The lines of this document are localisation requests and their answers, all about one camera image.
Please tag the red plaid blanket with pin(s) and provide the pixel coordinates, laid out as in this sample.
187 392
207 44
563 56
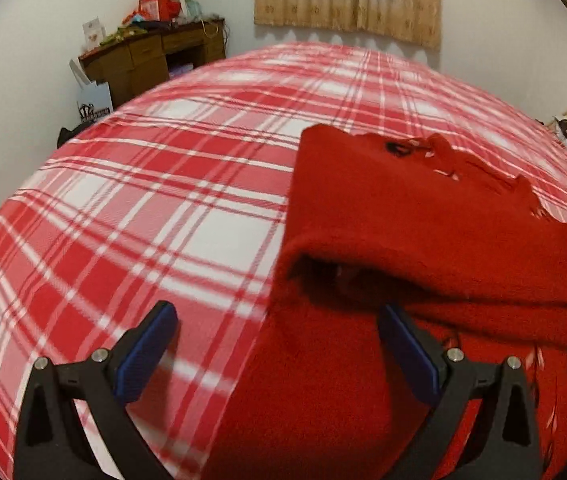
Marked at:
163 200

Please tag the brown wooden desk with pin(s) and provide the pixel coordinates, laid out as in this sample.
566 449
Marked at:
148 60

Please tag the dark object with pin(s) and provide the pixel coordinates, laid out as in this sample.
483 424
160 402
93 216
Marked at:
69 137

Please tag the pale blue bag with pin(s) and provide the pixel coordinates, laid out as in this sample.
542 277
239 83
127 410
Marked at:
193 10

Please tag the colourful cloth pile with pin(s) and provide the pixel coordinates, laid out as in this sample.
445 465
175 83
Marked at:
123 35

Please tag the white paper bag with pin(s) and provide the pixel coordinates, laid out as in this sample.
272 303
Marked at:
94 102

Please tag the beige patterned curtain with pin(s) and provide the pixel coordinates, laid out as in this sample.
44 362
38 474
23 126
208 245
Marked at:
343 0

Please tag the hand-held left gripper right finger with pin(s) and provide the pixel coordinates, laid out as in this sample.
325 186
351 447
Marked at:
408 355

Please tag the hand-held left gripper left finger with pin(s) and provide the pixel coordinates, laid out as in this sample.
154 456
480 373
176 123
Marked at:
146 355

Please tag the white card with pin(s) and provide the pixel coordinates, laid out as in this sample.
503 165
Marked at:
93 35

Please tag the red gift bag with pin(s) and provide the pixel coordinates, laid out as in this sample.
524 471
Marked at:
156 7

